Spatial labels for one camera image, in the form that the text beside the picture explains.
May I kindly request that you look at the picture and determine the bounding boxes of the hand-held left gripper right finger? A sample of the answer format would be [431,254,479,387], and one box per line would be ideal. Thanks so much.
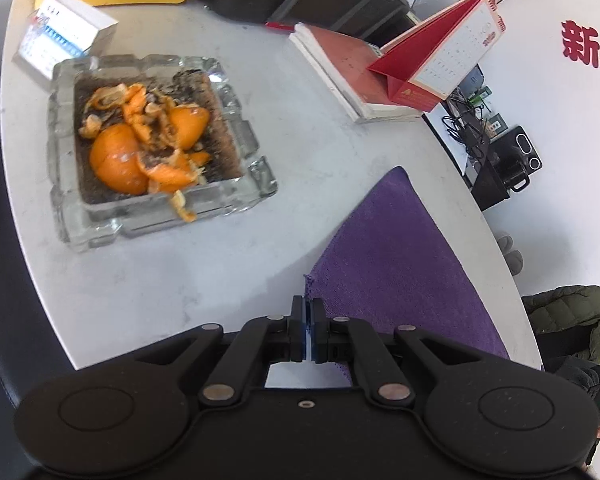
[307,297,481,408]

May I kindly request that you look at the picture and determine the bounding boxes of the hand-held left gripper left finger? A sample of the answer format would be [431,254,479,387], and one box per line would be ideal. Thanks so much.
[135,295,308,408]

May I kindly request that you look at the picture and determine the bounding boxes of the purple towel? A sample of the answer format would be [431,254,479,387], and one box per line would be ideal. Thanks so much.
[304,166,511,381]

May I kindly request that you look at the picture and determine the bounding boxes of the glass ashtray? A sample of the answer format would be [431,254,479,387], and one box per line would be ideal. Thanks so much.
[47,55,279,253]

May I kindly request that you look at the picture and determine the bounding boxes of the black water dispenser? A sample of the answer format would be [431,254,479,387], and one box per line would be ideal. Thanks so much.
[470,125,543,211]

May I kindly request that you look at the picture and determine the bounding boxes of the pile of orange peels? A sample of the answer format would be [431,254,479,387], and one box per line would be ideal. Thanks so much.
[77,82,213,223]

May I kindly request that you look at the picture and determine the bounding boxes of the black electric kettle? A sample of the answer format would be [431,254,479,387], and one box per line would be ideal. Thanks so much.
[500,157,531,191]

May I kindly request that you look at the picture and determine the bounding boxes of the red cover book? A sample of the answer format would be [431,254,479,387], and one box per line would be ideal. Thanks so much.
[289,22,423,123]

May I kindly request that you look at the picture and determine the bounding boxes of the red desk calendar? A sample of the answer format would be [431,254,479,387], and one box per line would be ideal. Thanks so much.
[367,0,507,113]

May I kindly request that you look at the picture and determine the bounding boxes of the white printed box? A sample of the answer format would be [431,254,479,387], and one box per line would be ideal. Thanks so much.
[12,0,120,81]

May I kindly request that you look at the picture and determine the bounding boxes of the black cable bundle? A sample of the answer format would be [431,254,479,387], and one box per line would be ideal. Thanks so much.
[442,87,496,161]

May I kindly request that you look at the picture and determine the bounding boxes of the red wall lettering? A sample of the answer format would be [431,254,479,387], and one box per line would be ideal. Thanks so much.
[560,19,600,73]

